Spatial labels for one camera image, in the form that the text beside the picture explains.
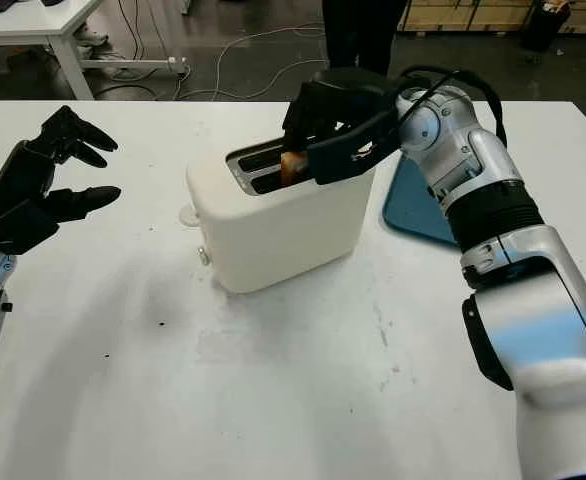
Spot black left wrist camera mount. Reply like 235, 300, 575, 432
0, 197, 62, 256

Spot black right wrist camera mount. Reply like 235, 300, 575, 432
306, 110, 404, 186

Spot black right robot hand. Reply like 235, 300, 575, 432
281, 67, 400, 151

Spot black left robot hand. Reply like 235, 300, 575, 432
0, 104, 123, 224

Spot cream two-slot toaster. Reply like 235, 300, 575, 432
178, 137, 375, 295

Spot blue plastic tray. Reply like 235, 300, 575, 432
381, 154, 460, 246

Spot white floor cable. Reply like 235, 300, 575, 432
175, 27, 334, 101

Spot black trash bin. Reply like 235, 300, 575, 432
520, 0, 565, 51

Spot person in black trousers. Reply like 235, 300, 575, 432
321, 0, 407, 81

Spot white office desk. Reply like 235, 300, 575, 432
0, 0, 192, 101

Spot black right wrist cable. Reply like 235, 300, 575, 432
397, 67, 507, 147

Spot toast slice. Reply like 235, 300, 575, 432
278, 148, 310, 187

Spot white sneaker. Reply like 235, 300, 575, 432
75, 24, 109, 47

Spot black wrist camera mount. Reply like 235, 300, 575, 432
306, 110, 404, 186
0, 197, 62, 256

